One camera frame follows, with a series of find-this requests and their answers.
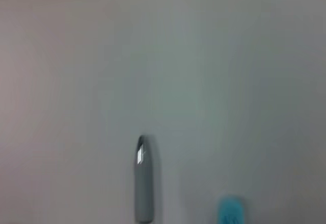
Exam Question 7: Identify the blue sheathed scissors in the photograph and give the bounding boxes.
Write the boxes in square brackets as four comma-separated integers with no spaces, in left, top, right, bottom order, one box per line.
[218,195,246,224]

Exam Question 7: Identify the silver ballpoint pen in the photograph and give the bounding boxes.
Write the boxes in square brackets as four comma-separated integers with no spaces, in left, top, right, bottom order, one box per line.
[133,134,156,223]

